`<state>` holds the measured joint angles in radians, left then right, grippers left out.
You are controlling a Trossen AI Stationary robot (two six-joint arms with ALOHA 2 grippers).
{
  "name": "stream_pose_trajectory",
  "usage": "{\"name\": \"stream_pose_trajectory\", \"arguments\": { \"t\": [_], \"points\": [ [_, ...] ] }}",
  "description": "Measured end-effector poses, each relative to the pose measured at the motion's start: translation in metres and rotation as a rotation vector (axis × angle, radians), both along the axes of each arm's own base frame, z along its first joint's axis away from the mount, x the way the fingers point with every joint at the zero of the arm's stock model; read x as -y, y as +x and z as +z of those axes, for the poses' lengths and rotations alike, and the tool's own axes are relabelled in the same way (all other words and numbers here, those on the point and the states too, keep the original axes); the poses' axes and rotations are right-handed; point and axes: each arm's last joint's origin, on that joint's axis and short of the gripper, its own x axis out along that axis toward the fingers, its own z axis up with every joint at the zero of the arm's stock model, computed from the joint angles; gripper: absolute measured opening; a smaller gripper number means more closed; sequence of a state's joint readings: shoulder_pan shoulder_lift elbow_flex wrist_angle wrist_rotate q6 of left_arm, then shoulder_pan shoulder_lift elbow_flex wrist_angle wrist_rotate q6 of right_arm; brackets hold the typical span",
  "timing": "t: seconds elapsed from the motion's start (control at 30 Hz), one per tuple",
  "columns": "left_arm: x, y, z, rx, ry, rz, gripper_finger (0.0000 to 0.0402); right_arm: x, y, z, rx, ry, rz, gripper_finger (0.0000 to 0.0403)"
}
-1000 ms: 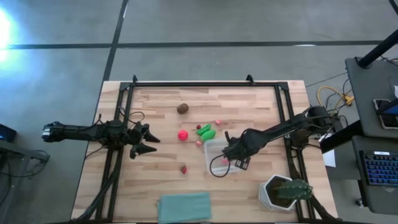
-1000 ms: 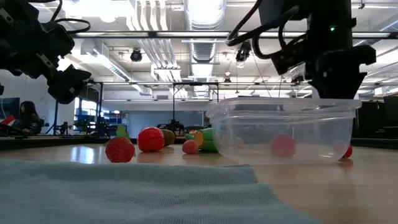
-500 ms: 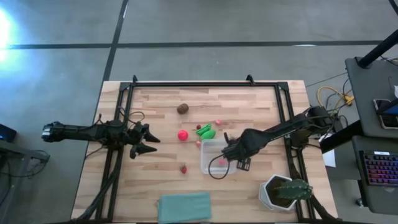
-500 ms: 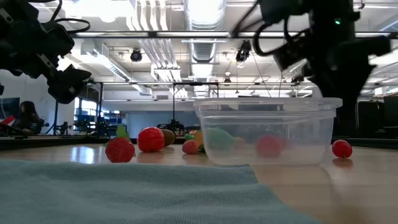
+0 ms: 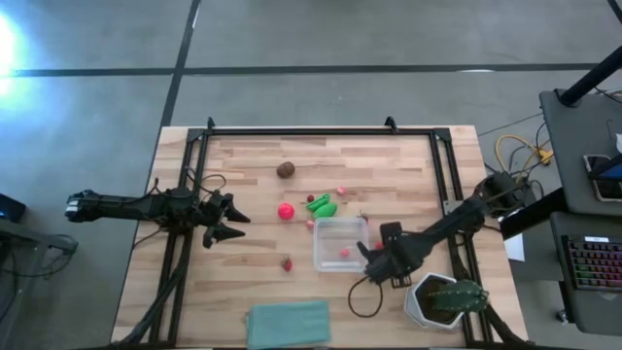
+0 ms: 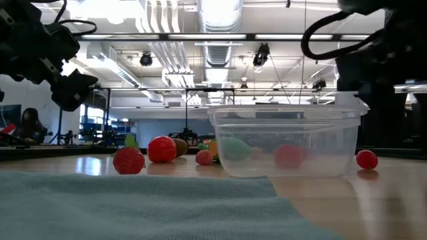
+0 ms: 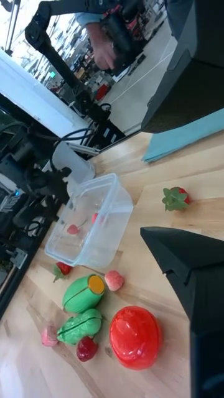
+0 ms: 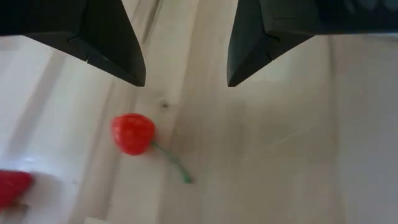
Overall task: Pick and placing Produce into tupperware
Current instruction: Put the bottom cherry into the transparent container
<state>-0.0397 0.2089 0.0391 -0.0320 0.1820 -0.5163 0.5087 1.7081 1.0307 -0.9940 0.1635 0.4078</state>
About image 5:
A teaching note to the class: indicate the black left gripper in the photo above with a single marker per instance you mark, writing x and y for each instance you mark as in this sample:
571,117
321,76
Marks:
214,209

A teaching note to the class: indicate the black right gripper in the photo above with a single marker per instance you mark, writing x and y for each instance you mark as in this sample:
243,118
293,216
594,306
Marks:
396,255

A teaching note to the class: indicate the red toy strawberry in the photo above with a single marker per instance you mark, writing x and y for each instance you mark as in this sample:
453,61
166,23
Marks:
287,264
378,245

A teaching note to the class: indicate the pink toy peach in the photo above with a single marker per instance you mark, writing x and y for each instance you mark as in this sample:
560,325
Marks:
341,191
309,224
345,252

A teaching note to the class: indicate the brown round toy kiwi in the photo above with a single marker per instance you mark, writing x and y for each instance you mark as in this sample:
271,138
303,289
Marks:
286,169

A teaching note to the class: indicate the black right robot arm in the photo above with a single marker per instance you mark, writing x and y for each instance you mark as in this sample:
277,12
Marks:
461,214

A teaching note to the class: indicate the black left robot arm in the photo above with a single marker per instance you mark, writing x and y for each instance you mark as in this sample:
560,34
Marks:
126,206

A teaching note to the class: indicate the clear plastic tupperware container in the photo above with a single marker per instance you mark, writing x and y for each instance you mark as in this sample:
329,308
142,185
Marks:
330,233

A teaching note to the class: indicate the white geometric plant pot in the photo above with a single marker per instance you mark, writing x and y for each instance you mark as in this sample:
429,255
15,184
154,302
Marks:
418,311

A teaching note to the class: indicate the dark red toy cherry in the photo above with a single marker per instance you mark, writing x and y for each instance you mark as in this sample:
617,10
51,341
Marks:
310,198

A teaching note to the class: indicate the green cactus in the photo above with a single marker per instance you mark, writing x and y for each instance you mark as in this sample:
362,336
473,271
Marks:
459,295

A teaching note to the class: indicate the teal cloth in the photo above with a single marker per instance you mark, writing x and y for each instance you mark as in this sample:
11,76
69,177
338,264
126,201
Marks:
289,325

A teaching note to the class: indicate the white paper sheet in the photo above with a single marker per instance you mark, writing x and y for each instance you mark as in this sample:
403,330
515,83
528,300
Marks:
515,248

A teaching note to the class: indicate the black box device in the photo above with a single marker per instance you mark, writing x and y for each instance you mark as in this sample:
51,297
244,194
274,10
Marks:
10,208

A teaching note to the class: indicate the backlit rainbow keyboard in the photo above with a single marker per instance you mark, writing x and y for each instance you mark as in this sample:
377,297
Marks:
595,265

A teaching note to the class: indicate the grey side desk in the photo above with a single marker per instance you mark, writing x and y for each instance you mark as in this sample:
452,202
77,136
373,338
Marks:
568,146

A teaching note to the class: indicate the smartphone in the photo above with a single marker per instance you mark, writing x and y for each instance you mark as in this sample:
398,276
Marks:
600,187

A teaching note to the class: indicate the black pole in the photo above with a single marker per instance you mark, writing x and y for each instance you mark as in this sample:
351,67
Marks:
590,78

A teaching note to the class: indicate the black aluminium table frame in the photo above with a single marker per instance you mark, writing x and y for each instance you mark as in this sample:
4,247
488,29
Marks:
316,131

